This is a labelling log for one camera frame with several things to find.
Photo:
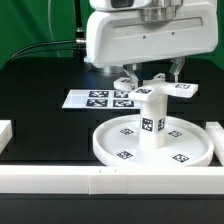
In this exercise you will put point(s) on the white left fence block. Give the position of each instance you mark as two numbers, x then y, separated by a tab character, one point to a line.
5	133

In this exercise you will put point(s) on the white cross-shaped table base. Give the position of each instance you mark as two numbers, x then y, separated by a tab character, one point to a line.
153	88

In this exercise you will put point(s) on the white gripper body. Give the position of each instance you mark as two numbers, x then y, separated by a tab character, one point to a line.
161	30

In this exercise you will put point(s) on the white right fence block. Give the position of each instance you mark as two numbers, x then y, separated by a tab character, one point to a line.
216	132

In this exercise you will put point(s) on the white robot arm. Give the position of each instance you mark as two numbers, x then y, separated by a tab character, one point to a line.
125	32

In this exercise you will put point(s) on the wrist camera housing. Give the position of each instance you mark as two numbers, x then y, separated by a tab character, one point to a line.
116	5

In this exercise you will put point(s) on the white marker sheet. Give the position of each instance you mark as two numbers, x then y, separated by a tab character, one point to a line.
99	99

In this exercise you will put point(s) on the white fence block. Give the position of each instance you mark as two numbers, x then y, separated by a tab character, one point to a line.
216	132
5	133

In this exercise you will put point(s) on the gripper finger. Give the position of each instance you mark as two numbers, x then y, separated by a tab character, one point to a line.
176	67
132	76

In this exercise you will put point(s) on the black vertical pole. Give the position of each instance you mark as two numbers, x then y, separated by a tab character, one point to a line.
78	20

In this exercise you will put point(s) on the white round table top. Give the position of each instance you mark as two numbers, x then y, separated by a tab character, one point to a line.
124	142

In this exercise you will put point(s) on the white front fence bar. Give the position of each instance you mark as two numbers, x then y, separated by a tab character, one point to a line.
108	180

